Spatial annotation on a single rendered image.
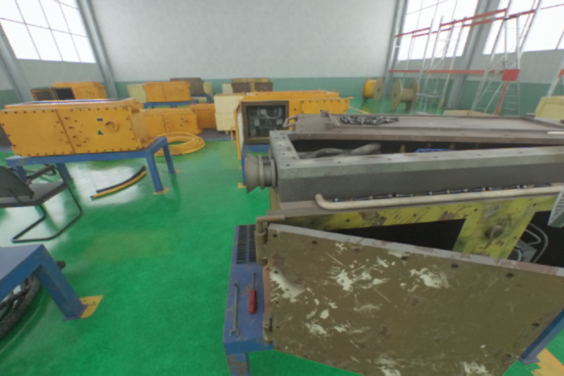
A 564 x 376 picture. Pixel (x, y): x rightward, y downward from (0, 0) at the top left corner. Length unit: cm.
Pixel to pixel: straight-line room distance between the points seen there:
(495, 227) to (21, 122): 440
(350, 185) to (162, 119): 636
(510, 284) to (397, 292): 22
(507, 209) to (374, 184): 43
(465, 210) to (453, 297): 28
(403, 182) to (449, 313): 36
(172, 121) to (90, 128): 325
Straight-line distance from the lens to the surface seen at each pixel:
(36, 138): 418
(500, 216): 98
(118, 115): 357
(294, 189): 65
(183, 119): 667
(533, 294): 73
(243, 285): 123
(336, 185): 68
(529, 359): 228
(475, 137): 110
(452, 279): 66
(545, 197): 106
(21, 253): 208
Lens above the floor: 158
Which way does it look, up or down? 28 degrees down
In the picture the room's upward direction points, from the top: 1 degrees counter-clockwise
